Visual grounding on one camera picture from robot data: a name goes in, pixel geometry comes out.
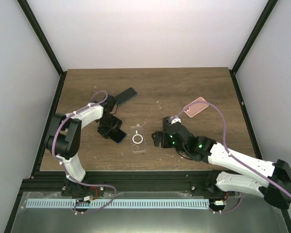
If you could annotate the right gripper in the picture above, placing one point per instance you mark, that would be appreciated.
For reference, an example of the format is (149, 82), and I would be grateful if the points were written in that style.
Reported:
(158, 134)

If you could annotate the clear phone case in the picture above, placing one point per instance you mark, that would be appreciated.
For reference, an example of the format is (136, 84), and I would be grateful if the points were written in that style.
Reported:
(138, 140)

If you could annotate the black aluminium frame rail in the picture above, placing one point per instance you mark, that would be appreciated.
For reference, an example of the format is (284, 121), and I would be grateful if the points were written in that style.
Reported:
(197, 183)

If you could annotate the pink phone case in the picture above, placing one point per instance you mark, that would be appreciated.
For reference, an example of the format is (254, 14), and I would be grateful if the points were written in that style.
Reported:
(195, 107)

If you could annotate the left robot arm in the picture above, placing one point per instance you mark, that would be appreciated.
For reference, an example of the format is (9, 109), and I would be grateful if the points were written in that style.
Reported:
(64, 134)

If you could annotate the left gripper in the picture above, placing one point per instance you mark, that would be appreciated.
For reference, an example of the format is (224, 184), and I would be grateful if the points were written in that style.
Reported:
(103, 131)

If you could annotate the white slotted cable duct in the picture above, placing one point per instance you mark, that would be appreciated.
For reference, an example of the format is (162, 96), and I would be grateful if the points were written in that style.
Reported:
(121, 203)

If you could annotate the blue-edged dark phone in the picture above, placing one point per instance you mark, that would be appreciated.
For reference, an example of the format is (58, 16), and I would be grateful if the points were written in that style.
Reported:
(117, 135)
(125, 96)

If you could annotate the left black frame post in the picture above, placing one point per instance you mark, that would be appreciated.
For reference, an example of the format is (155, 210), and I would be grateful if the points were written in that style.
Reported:
(25, 7)

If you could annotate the black frame post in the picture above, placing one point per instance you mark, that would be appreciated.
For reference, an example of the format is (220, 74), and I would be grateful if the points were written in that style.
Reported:
(267, 10)
(25, 7)

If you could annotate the right black frame post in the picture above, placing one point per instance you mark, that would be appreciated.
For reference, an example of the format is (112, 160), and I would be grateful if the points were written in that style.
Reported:
(267, 10)

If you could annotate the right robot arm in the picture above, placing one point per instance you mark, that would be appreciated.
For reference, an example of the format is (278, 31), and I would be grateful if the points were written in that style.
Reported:
(268, 180)

